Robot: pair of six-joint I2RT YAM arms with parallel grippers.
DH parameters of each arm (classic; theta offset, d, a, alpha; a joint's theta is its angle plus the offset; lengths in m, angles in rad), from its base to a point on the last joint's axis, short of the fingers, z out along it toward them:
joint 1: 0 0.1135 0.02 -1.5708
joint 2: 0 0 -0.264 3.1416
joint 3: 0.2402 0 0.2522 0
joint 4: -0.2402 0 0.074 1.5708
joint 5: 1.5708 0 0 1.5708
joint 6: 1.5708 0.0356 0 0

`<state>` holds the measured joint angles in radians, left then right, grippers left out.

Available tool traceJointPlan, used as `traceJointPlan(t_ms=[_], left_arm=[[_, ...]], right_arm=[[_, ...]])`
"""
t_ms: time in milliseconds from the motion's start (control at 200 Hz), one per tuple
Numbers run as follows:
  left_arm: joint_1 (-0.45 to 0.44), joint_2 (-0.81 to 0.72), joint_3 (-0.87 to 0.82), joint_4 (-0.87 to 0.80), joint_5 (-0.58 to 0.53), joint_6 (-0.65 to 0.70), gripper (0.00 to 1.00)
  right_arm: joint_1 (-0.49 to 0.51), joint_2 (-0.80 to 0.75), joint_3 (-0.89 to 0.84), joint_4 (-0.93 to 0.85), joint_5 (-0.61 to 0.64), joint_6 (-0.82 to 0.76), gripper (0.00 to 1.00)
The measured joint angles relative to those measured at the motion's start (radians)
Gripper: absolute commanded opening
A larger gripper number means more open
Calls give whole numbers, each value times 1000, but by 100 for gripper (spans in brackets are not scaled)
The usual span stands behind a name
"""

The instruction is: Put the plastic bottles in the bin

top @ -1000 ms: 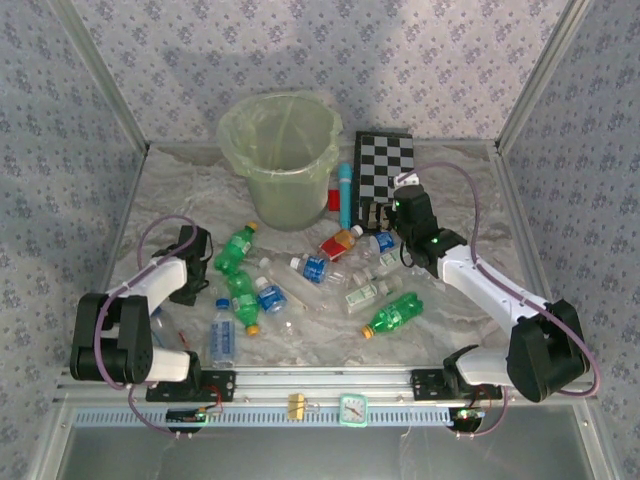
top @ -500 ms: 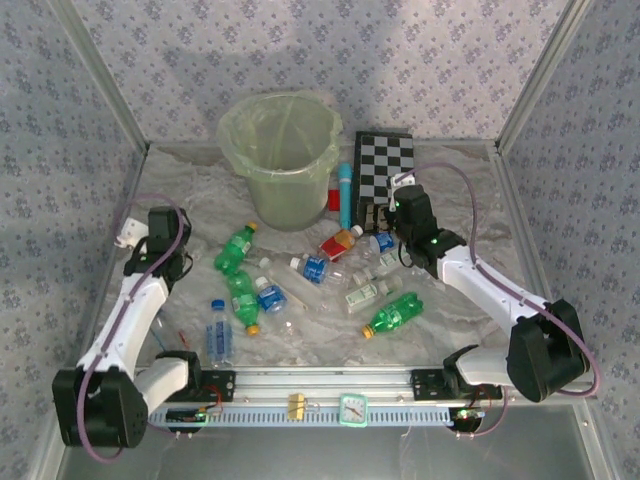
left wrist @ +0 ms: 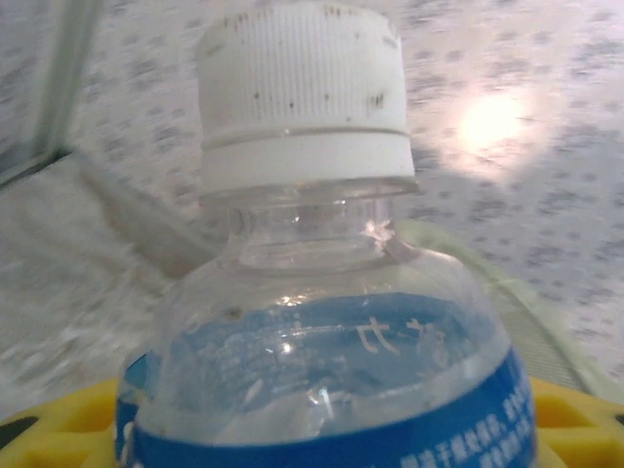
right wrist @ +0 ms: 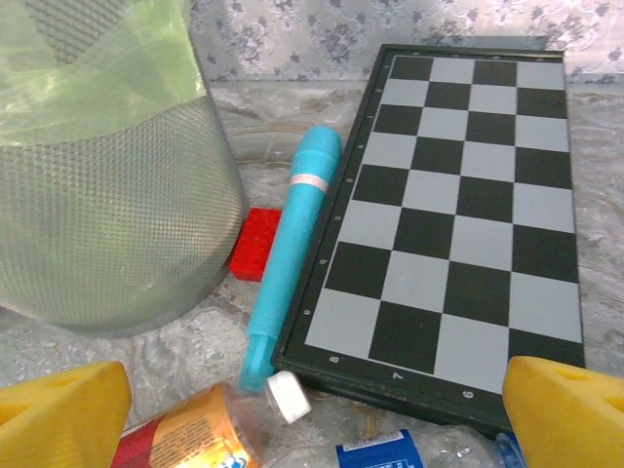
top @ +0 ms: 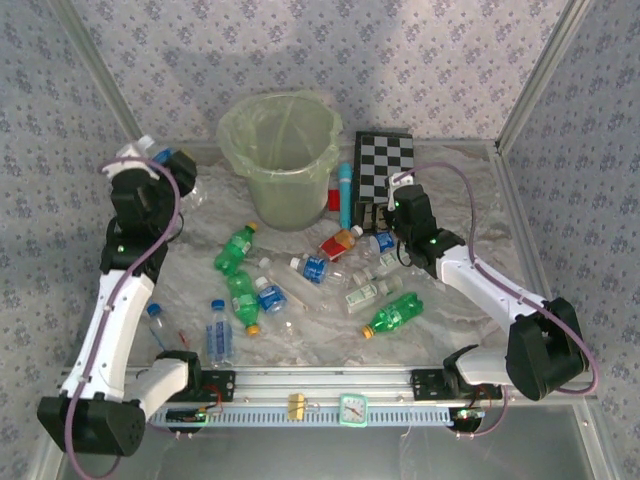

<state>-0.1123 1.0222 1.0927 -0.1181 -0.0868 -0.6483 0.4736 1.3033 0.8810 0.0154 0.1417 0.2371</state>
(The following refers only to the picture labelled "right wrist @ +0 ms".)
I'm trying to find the crushed clear blue label bottle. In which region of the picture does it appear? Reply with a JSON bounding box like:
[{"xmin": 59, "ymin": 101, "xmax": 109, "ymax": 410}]
[{"xmin": 262, "ymin": 426, "xmax": 527, "ymax": 468}]

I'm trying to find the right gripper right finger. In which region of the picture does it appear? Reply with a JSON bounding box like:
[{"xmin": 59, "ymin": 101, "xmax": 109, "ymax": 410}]
[{"xmin": 501, "ymin": 354, "xmax": 624, "ymax": 468}]

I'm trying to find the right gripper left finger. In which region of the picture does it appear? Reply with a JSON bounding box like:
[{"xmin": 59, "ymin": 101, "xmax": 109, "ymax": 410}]
[{"xmin": 0, "ymin": 360, "xmax": 134, "ymax": 468}]

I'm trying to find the green plastic bin liner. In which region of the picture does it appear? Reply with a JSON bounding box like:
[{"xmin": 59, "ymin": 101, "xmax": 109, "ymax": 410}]
[{"xmin": 0, "ymin": 0, "xmax": 209, "ymax": 147}]

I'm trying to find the black white folding chessboard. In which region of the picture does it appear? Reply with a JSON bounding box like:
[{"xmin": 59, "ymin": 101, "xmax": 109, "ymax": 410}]
[{"xmin": 270, "ymin": 43, "xmax": 586, "ymax": 440}]

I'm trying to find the red building brick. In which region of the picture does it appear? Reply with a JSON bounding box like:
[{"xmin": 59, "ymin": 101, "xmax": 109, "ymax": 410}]
[{"xmin": 229, "ymin": 207, "xmax": 283, "ymax": 283}]

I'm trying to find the orange red label bottle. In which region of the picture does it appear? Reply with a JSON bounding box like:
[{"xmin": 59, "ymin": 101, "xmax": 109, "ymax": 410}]
[{"xmin": 110, "ymin": 370, "xmax": 313, "ymax": 468}]

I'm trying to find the teal marker pen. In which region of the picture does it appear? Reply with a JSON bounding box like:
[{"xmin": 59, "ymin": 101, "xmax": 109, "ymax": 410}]
[{"xmin": 238, "ymin": 125, "xmax": 343, "ymax": 397}]

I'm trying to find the green translucent waste bin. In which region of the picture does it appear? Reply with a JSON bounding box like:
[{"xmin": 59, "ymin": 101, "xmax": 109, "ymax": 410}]
[{"xmin": 0, "ymin": 0, "xmax": 245, "ymax": 337}]

